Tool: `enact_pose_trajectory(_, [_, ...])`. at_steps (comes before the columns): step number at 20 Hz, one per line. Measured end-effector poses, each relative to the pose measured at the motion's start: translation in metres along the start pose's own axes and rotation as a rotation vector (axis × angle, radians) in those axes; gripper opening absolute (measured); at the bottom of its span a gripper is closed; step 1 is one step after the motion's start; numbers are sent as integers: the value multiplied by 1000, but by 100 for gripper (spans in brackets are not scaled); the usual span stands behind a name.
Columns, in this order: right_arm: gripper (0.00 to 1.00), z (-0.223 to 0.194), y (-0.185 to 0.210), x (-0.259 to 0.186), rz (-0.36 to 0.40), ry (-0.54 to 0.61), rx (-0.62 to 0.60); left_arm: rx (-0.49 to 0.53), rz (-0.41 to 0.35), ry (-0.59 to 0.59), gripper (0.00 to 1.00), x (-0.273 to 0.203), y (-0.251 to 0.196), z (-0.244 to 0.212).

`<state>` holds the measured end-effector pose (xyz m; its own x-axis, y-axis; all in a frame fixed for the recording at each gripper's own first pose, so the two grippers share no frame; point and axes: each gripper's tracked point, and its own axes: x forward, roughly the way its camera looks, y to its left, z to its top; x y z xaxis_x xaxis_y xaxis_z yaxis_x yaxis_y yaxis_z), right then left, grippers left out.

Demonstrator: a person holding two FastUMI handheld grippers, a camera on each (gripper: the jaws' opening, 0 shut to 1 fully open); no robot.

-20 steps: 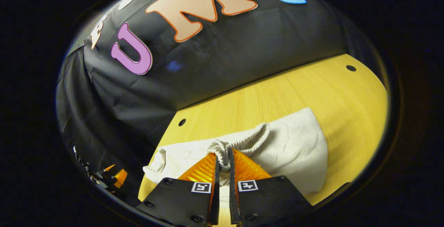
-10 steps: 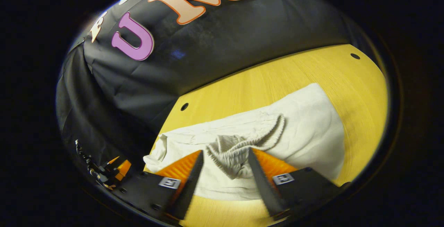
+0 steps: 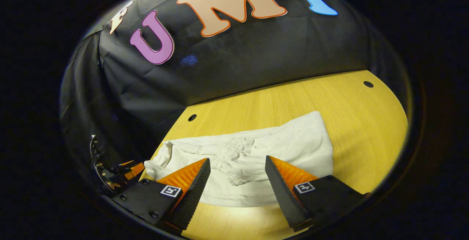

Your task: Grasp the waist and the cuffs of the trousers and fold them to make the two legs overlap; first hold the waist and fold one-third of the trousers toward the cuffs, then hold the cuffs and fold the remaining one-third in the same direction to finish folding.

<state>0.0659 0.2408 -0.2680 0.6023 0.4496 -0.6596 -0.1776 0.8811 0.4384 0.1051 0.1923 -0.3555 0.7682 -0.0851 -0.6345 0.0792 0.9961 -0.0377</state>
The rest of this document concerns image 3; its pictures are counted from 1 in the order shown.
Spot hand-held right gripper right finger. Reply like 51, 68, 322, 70
265, 155, 369, 232

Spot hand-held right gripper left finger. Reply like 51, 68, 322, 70
112, 158, 211, 235

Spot white jeans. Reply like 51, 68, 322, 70
144, 111, 334, 208

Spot black backdrop cloth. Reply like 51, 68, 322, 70
59, 0, 407, 182

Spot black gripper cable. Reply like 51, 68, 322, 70
89, 134, 110, 185

